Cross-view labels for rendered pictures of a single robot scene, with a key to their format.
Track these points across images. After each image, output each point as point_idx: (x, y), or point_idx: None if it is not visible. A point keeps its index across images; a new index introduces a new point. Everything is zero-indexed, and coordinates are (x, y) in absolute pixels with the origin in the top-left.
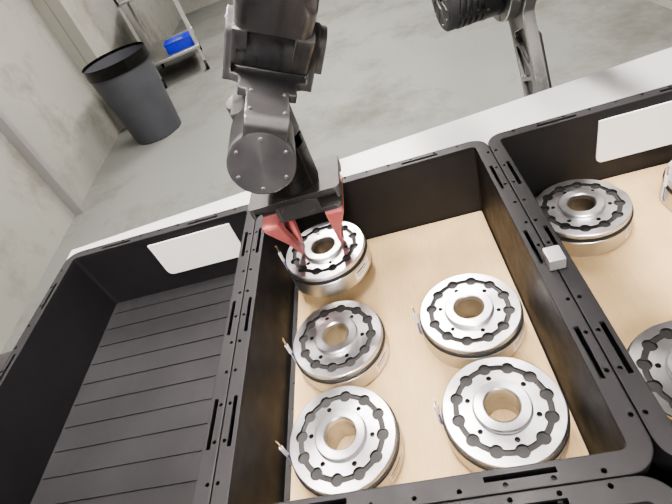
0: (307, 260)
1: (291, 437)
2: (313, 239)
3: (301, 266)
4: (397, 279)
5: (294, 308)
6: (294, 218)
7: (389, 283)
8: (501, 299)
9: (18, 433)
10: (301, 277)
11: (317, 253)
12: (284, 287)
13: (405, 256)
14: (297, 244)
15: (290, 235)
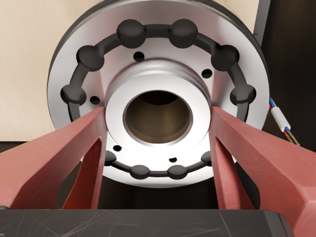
0: (207, 85)
1: None
2: (183, 146)
3: (227, 72)
4: (33, 27)
5: (264, 17)
6: (195, 217)
7: (49, 21)
8: None
9: None
10: (233, 23)
11: (183, 112)
12: (282, 52)
13: (24, 82)
14: (225, 127)
15: (242, 154)
